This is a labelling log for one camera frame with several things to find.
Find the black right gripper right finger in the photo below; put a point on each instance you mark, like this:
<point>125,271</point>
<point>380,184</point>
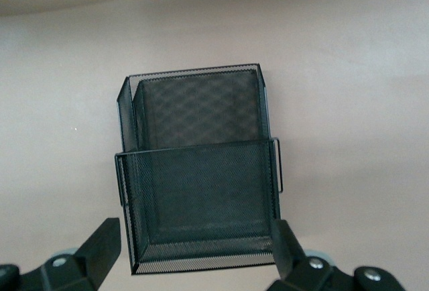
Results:
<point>295,267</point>

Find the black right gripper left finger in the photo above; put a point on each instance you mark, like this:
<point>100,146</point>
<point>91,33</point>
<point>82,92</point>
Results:
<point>90,257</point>

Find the black mesh two-tier basket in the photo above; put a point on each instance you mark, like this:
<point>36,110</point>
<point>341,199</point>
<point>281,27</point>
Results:
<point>201,177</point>

